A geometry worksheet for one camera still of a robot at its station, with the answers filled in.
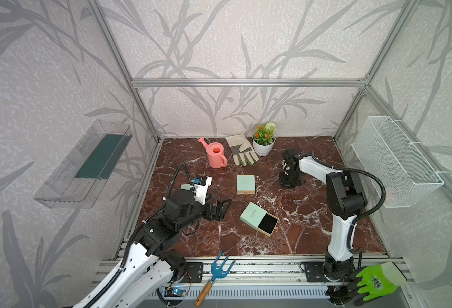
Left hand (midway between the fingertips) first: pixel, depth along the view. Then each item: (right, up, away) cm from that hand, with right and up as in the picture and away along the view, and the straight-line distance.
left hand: (222, 199), depth 68 cm
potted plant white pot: (+19, +24, +32) cm, 45 cm away
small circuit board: (-18, -35, +3) cm, 39 cm away
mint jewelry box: (+9, +1, +28) cm, 30 cm away
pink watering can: (-7, +17, +31) cm, 36 cm away
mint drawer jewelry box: (+15, -13, +16) cm, 26 cm away
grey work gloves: (+8, +17, +44) cm, 48 cm away
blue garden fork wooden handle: (-3, -30, +6) cm, 31 cm away
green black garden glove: (+55, -31, +1) cm, 63 cm away
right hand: (+29, 0, +31) cm, 42 cm away
